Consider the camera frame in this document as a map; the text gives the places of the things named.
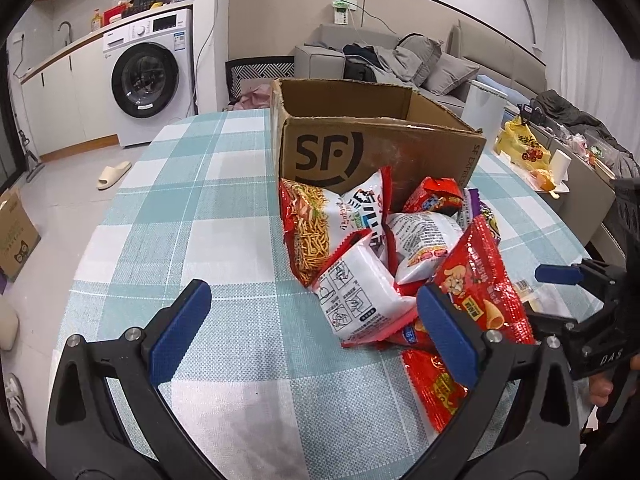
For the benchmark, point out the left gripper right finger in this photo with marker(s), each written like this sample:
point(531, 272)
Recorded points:
point(519, 419)

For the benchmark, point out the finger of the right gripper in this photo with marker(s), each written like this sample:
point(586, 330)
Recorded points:
point(552, 274)

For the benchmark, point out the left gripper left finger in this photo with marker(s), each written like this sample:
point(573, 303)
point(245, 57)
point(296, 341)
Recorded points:
point(86, 438)

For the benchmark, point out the red snack packet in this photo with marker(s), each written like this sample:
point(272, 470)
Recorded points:
point(440, 395)

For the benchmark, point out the red cone snack bag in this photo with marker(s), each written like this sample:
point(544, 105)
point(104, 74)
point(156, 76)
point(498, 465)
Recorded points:
point(474, 277)

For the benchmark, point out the purple striped snack bag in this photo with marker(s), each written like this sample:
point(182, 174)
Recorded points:
point(472, 207)

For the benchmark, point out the red oreo packet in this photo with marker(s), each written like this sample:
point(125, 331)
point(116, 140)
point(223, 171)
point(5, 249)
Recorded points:
point(441, 195)

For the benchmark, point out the white red snack bag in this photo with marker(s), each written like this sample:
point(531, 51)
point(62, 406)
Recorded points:
point(423, 240)

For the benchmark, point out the white instruction snack bag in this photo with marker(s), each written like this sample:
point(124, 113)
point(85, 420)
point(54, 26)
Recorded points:
point(358, 295)

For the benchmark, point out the noodle snack bag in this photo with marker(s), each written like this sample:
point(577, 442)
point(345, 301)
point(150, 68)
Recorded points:
point(316, 221)

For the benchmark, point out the right hand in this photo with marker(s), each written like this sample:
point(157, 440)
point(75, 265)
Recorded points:
point(600, 387)

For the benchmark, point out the yellow plastic bag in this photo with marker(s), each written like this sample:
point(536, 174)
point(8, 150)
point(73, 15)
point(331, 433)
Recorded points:
point(518, 142)

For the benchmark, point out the white trash bin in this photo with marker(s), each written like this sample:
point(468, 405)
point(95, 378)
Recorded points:
point(483, 108)

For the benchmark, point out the teal checked tablecloth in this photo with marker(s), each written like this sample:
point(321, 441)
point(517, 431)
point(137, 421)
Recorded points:
point(265, 390)

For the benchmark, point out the grey sofa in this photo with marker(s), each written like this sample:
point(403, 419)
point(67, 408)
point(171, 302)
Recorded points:
point(503, 65)

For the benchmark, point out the small cardboard box on floor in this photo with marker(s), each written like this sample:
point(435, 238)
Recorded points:
point(18, 235)

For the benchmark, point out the grey cushion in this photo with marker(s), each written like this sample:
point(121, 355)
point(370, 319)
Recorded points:
point(448, 73)
point(427, 50)

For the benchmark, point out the beige slipper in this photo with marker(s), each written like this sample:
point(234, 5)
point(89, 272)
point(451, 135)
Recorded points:
point(111, 175)

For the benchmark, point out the brown SF cardboard box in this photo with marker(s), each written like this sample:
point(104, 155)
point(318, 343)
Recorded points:
point(335, 133)

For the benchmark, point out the clothes pile on sofa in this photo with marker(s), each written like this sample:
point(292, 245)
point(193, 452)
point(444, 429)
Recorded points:
point(391, 66)

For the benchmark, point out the white kitchen cabinet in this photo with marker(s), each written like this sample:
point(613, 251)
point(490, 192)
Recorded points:
point(68, 103)

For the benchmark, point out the pink cloth pile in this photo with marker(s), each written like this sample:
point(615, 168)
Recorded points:
point(257, 98)

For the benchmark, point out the black patterned basket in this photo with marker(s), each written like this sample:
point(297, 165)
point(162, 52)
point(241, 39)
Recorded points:
point(259, 67)

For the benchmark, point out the white washing machine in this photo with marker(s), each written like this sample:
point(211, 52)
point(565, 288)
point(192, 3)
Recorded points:
point(150, 75)

